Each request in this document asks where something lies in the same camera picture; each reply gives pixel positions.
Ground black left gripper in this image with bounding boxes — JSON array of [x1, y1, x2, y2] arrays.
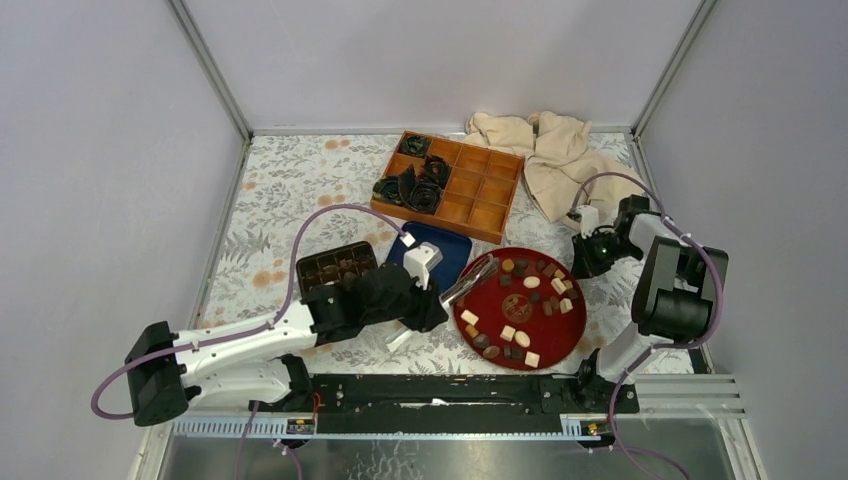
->
[[363, 270, 449, 336]]

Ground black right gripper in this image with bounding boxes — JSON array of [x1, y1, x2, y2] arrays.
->
[[570, 229, 643, 281]]

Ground red round tray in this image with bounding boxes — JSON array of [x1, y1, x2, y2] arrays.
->
[[452, 247, 588, 371]]

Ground silver serving tongs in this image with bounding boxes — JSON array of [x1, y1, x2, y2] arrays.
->
[[385, 253, 499, 352]]

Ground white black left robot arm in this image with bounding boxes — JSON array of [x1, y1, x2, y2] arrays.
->
[[124, 264, 448, 427]]

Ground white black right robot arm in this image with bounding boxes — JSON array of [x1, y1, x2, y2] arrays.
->
[[568, 195, 729, 412]]

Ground blue chocolate tin box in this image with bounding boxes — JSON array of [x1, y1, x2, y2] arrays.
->
[[296, 241, 378, 295]]

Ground blue tin lid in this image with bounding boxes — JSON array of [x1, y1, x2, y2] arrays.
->
[[402, 221, 472, 293]]

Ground beige crumpled cloth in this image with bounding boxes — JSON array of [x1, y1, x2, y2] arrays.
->
[[464, 111, 643, 230]]

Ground orange wooden divided box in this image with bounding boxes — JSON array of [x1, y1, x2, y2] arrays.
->
[[371, 131, 524, 244]]

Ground floral tablecloth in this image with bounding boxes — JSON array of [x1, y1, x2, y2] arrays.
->
[[192, 132, 694, 374]]

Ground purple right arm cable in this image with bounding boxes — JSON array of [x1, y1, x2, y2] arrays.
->
[[569, 172, 727, 480]]

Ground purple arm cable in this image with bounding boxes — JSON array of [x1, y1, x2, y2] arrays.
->
[[90, 203, 415, 480], [569, 172, 727, 480]]

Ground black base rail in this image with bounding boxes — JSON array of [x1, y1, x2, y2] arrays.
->
[[248, 370, 641, 419]]

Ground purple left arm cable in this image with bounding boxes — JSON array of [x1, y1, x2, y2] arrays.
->
[[90, 203, 415, 480]]

